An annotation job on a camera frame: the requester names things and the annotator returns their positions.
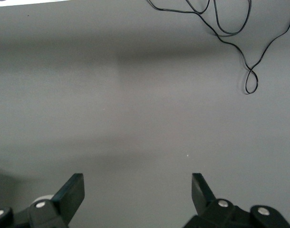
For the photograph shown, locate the loose thin black cable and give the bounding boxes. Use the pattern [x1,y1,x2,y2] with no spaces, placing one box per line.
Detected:
[146,0,290,95]

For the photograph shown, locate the grey table mat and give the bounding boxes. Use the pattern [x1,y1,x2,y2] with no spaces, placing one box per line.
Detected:
[0,0,290,228]

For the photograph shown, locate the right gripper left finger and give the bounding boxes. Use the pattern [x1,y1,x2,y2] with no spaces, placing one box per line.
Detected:
[0,173,86,228]

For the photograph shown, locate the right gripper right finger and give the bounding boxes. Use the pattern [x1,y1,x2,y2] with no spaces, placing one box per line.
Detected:
[182,172,290,228]

